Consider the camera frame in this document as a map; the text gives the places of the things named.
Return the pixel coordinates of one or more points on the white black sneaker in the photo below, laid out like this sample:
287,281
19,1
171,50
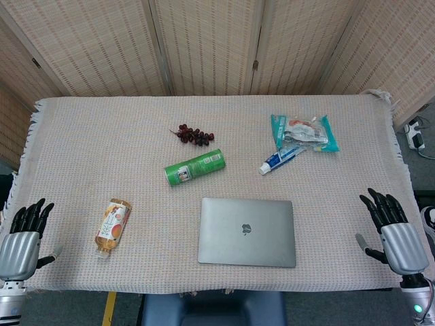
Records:
429,222

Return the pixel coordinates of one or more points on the white power strip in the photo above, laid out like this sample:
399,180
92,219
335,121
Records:
414,134

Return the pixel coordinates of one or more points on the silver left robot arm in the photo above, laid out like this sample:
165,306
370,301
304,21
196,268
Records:
10,304

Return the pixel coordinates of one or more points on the silver laptop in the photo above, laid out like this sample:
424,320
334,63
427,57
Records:
246,234

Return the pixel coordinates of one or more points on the beige woven tablecloth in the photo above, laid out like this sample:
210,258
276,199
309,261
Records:
136,136

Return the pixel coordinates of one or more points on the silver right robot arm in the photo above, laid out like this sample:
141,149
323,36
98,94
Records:
416,299

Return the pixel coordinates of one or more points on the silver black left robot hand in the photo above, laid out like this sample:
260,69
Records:
18,253

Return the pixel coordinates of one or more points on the white blue toothpaste tube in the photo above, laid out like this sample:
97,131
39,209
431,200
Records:
277,159

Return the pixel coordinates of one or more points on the orange juice bottle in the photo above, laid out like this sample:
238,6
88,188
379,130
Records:
112,227

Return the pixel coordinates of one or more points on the green chips can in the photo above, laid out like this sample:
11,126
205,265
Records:
195,168

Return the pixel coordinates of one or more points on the brass screen hinge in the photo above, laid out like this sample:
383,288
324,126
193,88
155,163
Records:
255,64
35,62

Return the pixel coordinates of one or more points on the woven bamboo screen panel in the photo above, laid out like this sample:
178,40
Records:
210,44
306,44
397,51
17,102
95,44

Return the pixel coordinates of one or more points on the dark red grape bunch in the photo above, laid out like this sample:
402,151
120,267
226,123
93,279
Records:
195,136

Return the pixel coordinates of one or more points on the teal snack bag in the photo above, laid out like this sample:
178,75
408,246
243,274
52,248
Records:
306,132

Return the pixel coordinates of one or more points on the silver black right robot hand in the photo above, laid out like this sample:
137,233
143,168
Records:
404,248

